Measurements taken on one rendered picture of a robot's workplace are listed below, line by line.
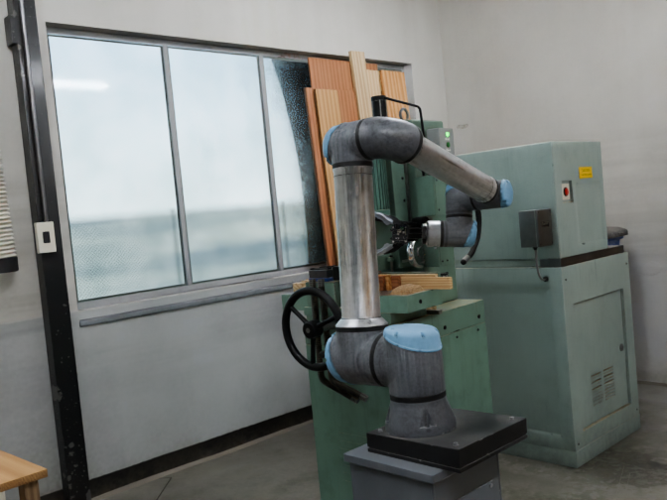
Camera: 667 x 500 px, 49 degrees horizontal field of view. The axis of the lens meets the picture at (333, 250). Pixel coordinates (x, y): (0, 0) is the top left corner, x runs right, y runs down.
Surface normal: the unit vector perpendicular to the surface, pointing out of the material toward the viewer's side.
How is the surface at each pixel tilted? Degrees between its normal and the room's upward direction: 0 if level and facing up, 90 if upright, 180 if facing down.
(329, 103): 87
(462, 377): 90
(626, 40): 90
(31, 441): 90
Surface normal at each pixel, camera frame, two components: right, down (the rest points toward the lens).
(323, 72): 0.67, -0.07
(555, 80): -0.71, 0.11
